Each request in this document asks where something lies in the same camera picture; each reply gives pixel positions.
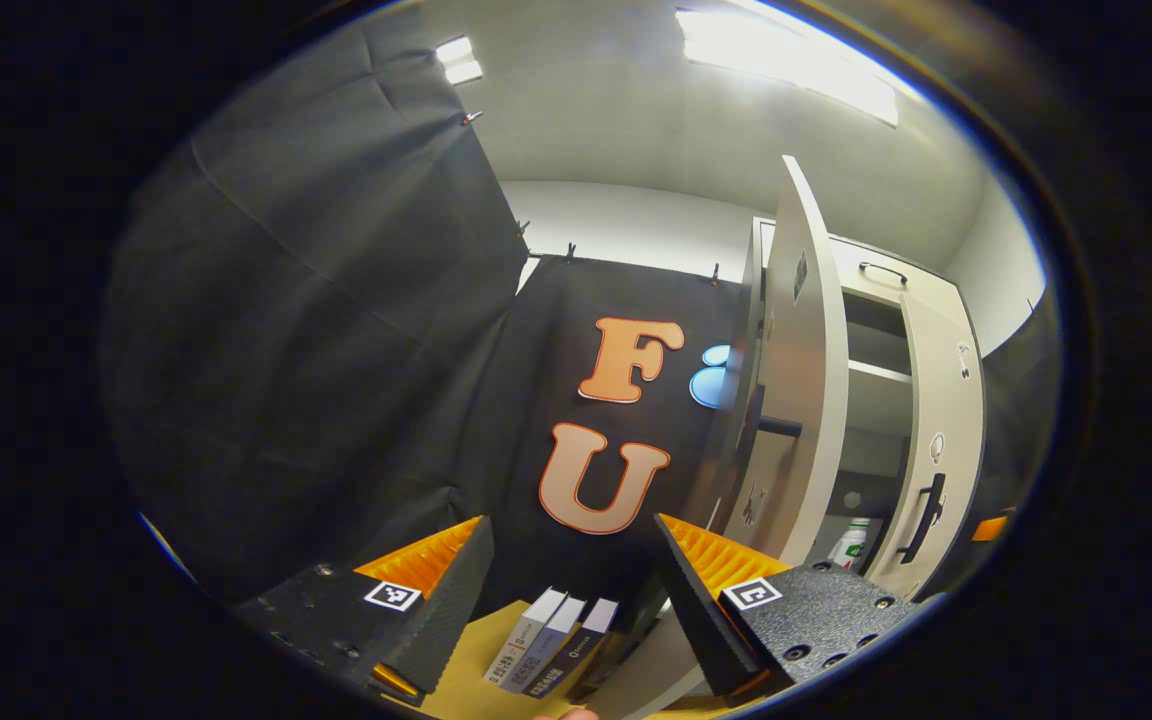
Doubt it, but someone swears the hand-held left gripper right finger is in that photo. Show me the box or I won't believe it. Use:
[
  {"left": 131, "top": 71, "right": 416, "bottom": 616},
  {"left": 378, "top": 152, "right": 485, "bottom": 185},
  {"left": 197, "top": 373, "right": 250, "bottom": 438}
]
[{"left": 654, "top": 512, "right": 927, "bottom": 709}]

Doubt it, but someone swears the black backdrop cloth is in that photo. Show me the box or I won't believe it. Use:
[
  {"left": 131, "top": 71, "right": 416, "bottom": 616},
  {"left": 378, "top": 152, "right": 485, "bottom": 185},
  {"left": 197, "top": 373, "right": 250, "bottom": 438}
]
[
  {"left": 981, "top": 290, "right": 1062, "bottom": 571},
  {"left": 101, "top": 20, "right": 767, "bottom": 641}
]

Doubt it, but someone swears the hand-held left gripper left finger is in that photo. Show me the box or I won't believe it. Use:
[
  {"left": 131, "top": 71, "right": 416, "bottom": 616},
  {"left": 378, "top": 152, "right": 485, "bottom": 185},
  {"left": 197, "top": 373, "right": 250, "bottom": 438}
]
[{"left": 221, "top": 513, "right": 497, "bottom": 708}]

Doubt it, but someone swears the small ceiling light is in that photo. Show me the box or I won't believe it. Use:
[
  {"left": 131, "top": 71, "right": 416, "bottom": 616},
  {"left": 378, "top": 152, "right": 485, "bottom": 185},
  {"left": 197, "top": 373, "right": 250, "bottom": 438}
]
[{"left": 434, "top": 36, "right": 485, "bottom": 86}]

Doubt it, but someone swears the dark navy book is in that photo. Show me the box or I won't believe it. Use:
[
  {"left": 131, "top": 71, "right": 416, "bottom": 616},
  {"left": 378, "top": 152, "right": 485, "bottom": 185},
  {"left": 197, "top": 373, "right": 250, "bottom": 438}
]
[{"left": 526, "top": 598, "right": 620, "bottom": 699}]

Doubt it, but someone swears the long ceiling light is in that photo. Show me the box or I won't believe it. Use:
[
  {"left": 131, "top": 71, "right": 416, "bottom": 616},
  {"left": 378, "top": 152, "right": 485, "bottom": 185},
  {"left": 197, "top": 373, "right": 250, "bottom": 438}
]
[{"left": 676, "top": 8, "right": 902, "bottom": 128}]

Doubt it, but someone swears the grey white book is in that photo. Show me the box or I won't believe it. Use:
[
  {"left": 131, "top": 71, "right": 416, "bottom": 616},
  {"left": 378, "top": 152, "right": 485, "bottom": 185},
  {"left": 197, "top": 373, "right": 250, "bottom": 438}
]
[{"left": 483, "top": 587, "right": 569, "bottom": 684}]

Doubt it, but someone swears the white cabinet door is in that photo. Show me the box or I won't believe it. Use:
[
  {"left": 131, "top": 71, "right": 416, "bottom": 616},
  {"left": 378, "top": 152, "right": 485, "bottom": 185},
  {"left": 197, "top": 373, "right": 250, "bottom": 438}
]
[
  {"left": 591, "top": 155, "right": 849, "bottom": 720},
  {"left": 866, "top": 268, "right": 987, "bottom": 601}
]

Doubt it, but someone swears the white green drink bottle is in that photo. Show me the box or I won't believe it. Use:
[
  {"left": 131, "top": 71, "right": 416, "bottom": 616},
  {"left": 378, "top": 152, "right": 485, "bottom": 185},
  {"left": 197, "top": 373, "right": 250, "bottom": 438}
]
[{"left": 829, "top": 517, "right": 872, "bottom": 571}]

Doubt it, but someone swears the white cabinet shelf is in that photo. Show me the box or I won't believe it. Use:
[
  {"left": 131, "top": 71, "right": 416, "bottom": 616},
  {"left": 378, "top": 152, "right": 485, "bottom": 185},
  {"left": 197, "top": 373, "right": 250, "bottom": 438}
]
[{"left": 846, "top": 358, "right": 915, "bottom": 386}]

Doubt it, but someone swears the white cabinet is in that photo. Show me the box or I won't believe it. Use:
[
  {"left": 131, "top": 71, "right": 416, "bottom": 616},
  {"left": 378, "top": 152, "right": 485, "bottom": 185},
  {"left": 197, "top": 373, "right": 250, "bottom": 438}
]
[{"left": 746, "top": 215, "right": 987, "bottom": 601}]

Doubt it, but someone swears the blue grey book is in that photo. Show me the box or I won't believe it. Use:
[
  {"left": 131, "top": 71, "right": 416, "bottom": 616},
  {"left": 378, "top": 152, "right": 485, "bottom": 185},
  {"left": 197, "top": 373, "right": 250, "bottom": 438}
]
[{"left": 501, "top": 596, "right": 587, "bottom": 694}]

